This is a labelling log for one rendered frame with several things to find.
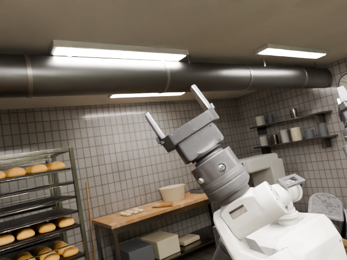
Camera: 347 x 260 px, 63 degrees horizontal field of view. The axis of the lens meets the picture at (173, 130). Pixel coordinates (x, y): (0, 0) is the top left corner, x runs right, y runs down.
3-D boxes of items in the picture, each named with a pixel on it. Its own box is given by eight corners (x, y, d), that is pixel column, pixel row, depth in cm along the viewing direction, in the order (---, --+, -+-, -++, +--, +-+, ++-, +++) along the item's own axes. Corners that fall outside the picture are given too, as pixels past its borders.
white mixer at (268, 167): (264, 245, 429) (247, 160, 441) (233, 239, 484) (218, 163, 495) (301, 226, 485) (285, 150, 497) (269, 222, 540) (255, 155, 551)
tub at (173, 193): (170, 203, 421) (167, 189, 423) (156, 202, 456) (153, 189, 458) (192, 196, 445) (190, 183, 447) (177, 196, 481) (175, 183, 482)
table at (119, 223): (123, 302, 333) (111, 225, 341) (100, 283, 399) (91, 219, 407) (248, 242, 457) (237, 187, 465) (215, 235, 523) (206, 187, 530)
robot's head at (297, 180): (265, 198, 81) (273, 176, 78) (282, 192, 86) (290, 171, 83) (283, 212, 77) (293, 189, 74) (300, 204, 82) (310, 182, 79)
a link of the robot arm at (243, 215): (197, 194, 50) (234, 250, 48) (248, 161, 47) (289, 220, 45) (209, 182, 61) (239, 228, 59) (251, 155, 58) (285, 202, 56)
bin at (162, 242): (159, 260, 384) (157, 242, 386) (142, 253, 424) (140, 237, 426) (180, 250, 405) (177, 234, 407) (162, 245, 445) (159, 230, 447)
